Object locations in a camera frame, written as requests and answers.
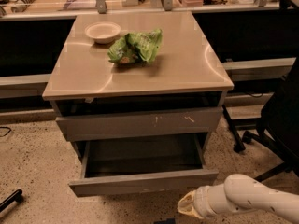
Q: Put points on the black desk leg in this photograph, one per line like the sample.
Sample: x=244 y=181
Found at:
x=238 y=146

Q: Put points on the green chip bag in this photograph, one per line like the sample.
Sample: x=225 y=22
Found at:
x=136 y=47

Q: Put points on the black office chair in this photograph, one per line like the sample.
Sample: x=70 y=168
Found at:
x=278 y=126

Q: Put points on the beige bowl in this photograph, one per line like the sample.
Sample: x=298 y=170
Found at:
x=103 y=32

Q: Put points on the grey drawer cabinet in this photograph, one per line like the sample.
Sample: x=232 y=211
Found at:
x=185 y=74

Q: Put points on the black chair leg left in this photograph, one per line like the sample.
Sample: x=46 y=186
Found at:
x=15 y=196

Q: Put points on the grey drawer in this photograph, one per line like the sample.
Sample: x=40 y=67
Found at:
x=142 y=164
x=137 y=124

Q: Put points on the tan foam gripper tip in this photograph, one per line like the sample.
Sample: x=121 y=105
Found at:
x=201 y=202

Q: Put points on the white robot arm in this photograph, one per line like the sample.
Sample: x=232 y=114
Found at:
x=239 y=194

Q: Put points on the grey top drawer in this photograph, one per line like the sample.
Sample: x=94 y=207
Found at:
x=137 y=124

